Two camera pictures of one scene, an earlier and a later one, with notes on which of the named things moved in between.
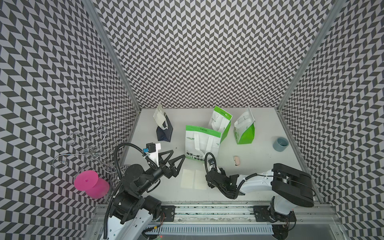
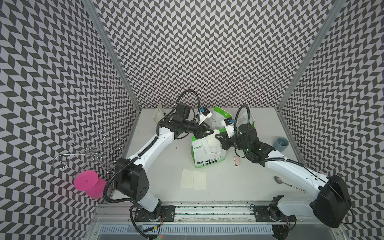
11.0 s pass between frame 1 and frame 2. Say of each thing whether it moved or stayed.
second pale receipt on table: stayed
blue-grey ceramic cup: stayed
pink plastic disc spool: stayed
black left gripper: moved
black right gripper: moved
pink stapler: stayed
